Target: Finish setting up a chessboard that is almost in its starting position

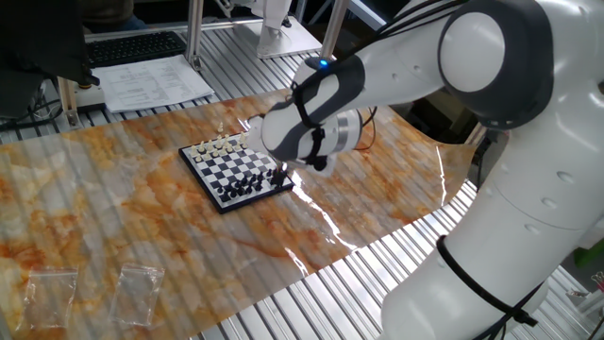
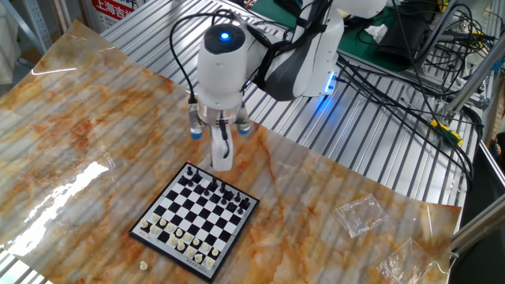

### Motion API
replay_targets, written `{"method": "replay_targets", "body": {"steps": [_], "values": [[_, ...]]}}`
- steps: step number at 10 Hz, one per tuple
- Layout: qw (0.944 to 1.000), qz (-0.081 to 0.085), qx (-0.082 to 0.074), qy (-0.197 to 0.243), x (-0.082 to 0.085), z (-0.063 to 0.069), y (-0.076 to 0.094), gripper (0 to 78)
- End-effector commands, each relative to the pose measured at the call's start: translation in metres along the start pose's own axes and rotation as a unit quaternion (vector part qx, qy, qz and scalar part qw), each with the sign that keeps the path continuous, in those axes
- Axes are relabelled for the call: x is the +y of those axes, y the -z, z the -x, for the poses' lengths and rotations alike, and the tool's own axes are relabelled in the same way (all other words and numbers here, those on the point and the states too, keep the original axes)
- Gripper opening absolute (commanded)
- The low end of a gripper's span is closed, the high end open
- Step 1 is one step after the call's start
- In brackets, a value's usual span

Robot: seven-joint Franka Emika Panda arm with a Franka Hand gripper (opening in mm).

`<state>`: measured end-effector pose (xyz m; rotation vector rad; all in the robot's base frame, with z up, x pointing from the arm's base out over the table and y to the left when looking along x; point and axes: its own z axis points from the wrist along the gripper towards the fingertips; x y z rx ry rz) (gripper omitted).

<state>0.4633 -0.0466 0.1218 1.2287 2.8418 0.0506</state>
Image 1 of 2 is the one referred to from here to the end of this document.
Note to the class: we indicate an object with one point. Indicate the orange marble pattern mat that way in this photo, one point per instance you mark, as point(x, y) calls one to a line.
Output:
point(141, 226)

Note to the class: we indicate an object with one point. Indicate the grey metal base plate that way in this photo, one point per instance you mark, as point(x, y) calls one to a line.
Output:
point(297, 45)

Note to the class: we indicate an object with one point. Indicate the black white magnetic chessboard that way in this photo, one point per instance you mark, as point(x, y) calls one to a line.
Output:
point(231, 167)

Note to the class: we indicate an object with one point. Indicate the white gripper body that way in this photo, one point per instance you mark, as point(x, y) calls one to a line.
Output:
point(323, 165)

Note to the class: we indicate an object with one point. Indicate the green plastic object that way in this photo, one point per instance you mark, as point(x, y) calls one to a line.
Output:
point(590, 252)

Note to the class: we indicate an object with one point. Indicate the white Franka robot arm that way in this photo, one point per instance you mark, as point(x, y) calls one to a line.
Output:
point(519, 189)

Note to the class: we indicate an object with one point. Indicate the white chess piece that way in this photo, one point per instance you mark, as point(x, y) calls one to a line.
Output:
point(217, 144)
point(193, 151)
point(225, 142)
point(220, 126)
point(240, 139)
point(201, 148)
point(209, 147)

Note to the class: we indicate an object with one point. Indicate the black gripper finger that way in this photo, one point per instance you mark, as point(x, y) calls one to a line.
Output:
point(286, 174)
point(280, 174)

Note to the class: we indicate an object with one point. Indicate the printed paper sheet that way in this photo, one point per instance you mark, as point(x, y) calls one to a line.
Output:
point(151, 85)

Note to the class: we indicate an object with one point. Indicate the small metal binder clip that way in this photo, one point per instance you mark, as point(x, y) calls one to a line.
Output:
point(598, 279)

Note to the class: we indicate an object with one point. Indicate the clear plastic zip bag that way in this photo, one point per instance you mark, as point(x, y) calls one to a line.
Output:
point(47, 300)
point(137, 295)

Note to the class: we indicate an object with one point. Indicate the short aluminium extrusion post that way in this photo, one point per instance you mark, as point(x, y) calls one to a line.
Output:
point(70, 104)

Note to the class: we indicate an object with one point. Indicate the white device stand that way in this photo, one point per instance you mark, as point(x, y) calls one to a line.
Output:
point(273, 26)

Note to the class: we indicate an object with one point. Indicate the black computer keyboard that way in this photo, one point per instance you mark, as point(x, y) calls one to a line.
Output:
point(137, 47)

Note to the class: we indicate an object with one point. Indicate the person in brown jacket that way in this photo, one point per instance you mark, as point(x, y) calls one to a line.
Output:
point(108, 9)

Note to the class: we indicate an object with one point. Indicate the black chess piece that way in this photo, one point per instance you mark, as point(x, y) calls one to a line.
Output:
point(273, 180)
point(250, 189)
point(234, 194)
point(257, 186)

